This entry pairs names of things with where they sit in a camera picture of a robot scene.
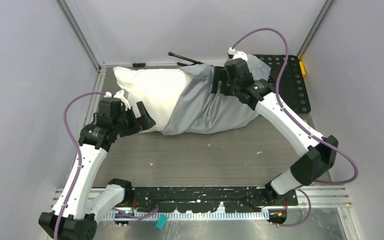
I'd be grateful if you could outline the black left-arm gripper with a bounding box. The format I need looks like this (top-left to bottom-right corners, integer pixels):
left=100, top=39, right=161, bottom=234
left=113, top=101, right=155, bottom=137

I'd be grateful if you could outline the white pillow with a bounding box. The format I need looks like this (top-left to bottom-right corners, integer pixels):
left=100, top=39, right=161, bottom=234
left=113, top=66, right=192, bottom=133

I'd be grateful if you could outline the grey pillowcase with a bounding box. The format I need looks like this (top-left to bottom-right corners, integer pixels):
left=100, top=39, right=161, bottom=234
left=162, top=64, right=259, bottom=136

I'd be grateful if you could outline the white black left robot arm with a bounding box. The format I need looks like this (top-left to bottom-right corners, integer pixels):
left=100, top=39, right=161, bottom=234
left=38, top=97, right=156, bottom=240

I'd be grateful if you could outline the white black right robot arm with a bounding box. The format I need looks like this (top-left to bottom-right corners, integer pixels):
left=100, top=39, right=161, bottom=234
left=211, top=58, right=339, bottom=205

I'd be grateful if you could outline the black folded stand tripod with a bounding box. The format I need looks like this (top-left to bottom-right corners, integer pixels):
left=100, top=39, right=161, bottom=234
left=168, top=51, right=203, bottom=67

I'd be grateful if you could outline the black perforated stand plate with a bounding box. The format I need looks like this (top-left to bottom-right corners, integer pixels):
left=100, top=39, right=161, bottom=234
left=256, top=54, right=311, bottom=115

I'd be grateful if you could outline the yellow block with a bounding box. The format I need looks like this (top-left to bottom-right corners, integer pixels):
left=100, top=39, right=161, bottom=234
left=299, top=61, right=307, bottom=78

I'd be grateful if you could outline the teal tape piece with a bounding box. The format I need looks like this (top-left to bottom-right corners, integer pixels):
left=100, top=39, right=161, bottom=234
left=155, top=214, right=168, bottom=230

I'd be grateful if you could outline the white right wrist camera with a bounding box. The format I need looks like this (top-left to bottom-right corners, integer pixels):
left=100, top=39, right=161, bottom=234
left=227, top=47, right=248, bottom=62

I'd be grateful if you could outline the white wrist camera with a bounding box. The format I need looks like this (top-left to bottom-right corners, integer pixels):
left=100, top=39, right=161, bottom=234
left=103, top=89, right=131, bottom=109
left=227, top=47, right=248, bottom=62

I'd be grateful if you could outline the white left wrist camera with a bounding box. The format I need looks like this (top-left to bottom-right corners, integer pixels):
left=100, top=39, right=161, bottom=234
left=103, top=89, right=131, bottom=109

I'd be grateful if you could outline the small black wall clip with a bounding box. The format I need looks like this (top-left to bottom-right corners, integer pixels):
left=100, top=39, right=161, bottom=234
left=132, top=62, right=146, bottom=68

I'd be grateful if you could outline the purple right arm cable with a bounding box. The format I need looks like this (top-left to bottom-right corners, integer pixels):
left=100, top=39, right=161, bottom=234
left=231, top=27, right=360, bottom=186

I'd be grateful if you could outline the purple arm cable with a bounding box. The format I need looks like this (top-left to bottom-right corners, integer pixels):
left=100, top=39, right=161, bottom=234
left=52, top=92, right=108, bottom=240
left=231, top=27, right=360, bottom=186

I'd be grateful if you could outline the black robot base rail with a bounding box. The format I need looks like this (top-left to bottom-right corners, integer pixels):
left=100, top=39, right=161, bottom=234
left=116, top=186, right=299, bottom=213

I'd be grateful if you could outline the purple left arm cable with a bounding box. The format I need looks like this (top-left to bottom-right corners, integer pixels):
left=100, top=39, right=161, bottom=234
left=52, top=92, right=108, bottom=240

